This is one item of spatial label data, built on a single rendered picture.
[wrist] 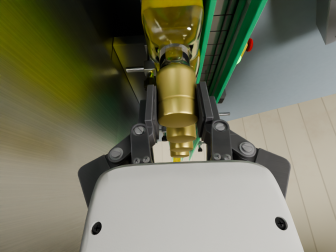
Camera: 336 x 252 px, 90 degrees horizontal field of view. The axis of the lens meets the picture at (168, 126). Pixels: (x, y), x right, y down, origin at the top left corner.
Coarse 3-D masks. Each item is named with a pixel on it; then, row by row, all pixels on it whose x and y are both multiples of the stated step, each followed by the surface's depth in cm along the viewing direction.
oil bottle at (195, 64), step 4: (196, 56) 20; (192, 60) 20; (196, 60) 20; (156, 64) 20; (192, 64) 20; (196, 64) 20; (156, 68) 20; (192, 68) 20; (196, 68) 20; (156, 72) 21; (196, 72) 20; (196, 76) 21; (196, 80) 22
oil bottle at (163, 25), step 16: (144, 0) 15; (160, 0) 15; (176, 0) 15; (192, 0) 14; (144, 16) 15; (160, 16) 14; (176, 16) 14; (192, 16) 14; (144, 32) 15; (160, 32) 14; (176, 32) 14; (192, 32) 15; (160, 48) 15; (192, 48) 16
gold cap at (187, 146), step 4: (172, 144) 24; (176, 144) 23; (180, 144) 23; (184, 144) 23; (188, 144) 23; (192, 144) 24; (172, 148) 24; (176, 148) 24; (180, 148) 24; (184, 148) 24; (188, 148) 24; (192, 148) 24
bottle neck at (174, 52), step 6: (162, 48) 15; (168, 48) 15; (174, 48) 15; (180, 48) 15; (186, 48) 15; (162, 54) 15; (168, 54) 14; (174, 54) 14; (180, 54) 14; (186, 54) 15; (162, 60) 15; (168, 60) 14; (174, 60) 14; (180, 60) 14; (186, 60) 15; (162, 66) 14
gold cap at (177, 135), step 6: (186, 126) 18; (192, 126) 18; (168, 132) 19; (174, 132) 18; (180, 132) 18; (186, 132) 18; (192, 132) 18; (168, 138) 19; (174, 138) 19; (180, 138) 19; (186, 138) 19; (192, 138) 19
